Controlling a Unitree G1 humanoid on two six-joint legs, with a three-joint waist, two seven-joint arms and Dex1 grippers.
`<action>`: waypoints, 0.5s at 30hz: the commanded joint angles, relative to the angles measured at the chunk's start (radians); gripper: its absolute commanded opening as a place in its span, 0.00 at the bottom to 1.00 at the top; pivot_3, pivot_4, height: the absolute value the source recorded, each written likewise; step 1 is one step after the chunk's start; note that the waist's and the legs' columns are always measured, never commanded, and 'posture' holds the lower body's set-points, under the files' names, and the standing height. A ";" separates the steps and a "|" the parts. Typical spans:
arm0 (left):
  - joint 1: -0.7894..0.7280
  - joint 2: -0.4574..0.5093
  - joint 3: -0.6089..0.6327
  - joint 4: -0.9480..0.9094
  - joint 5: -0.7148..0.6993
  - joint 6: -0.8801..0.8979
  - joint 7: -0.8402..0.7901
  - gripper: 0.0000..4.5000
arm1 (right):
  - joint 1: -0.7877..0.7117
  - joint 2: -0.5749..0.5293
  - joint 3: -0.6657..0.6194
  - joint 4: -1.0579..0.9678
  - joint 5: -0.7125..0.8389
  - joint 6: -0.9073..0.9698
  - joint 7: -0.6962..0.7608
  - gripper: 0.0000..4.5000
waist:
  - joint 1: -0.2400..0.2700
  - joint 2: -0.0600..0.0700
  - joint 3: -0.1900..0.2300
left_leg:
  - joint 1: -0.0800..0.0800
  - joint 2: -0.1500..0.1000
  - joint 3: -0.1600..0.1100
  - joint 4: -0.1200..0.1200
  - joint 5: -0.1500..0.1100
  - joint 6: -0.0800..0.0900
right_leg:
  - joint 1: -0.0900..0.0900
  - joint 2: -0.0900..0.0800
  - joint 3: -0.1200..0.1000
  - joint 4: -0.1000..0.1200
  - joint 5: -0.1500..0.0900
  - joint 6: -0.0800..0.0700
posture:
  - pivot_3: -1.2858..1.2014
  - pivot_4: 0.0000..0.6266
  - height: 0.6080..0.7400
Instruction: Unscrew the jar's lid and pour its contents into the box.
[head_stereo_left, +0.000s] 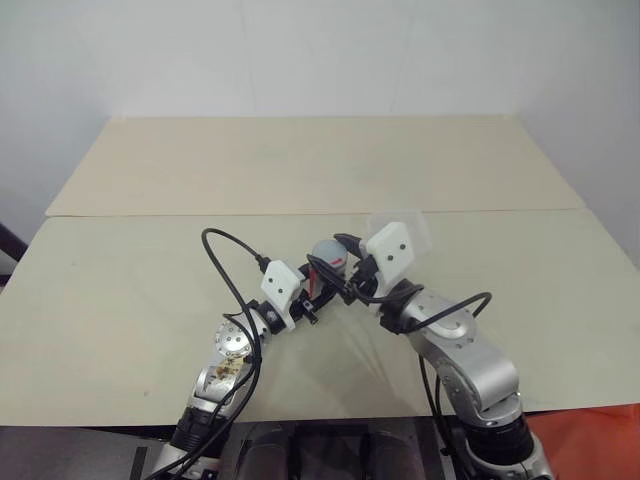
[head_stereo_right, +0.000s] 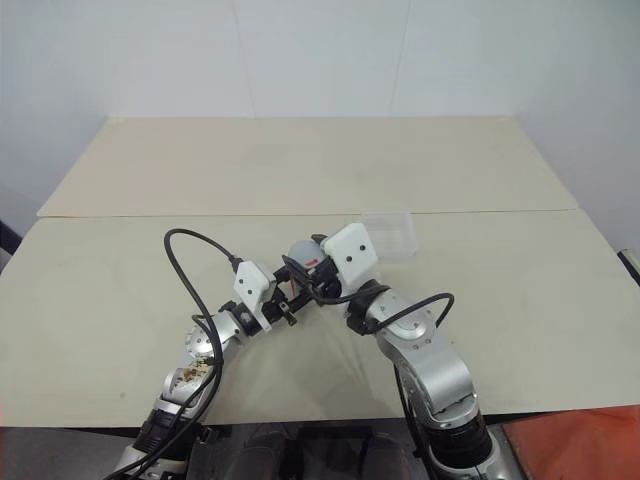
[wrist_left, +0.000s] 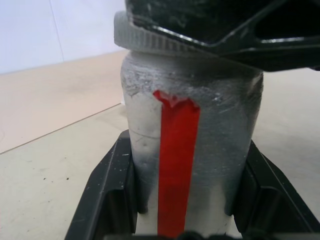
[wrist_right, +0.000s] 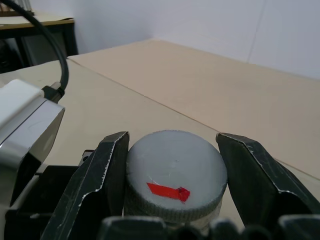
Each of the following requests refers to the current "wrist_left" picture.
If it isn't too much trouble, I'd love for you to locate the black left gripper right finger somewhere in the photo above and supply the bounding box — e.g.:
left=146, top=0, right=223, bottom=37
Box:
left=225, top=139, right=320, bottom=240

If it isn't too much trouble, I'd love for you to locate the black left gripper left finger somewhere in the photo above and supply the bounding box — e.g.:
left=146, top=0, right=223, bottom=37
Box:
left=65, top=129, right=148, bottom=240

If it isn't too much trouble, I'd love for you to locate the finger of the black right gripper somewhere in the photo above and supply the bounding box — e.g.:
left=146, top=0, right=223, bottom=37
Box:
left=124, top=0, right=320, bottom=73

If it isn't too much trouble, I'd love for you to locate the grey ribbed jar lid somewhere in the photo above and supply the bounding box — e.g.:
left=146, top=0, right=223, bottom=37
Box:
left=113, top=11, right=221, bottom=58

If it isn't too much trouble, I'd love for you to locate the grey jar with red stripe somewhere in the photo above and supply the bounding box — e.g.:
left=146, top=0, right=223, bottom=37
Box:
left=119, top=48, right=265, bottom=240

